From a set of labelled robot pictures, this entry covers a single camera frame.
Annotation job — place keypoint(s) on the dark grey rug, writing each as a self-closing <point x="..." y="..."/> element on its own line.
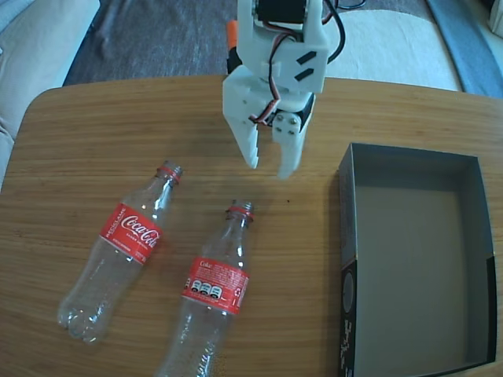
<point x="157" y="39"/>

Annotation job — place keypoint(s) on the blue grey mat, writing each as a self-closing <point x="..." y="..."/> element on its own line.
<point x="463" y="47"/>

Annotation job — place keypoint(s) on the beige sofa cushion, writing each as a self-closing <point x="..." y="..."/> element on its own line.
<point x="31" y="59"/>

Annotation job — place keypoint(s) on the pale beige furniture piece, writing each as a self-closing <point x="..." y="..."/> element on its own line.
<point x="496" y="19"/>

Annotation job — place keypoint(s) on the clear bottle Coca-Cola script label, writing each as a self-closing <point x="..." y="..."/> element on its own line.
<point x="129" y="231"/>

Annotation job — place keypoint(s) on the grey cardboard box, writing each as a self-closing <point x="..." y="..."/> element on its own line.
<point x="412" y="275"/>

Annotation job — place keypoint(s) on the clear bottle Coke nutrition label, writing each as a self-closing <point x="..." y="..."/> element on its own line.
<point x="216" y="282"/>

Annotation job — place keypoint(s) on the orange and black clamp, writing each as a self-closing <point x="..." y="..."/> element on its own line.
<point x="233" y="35"/>

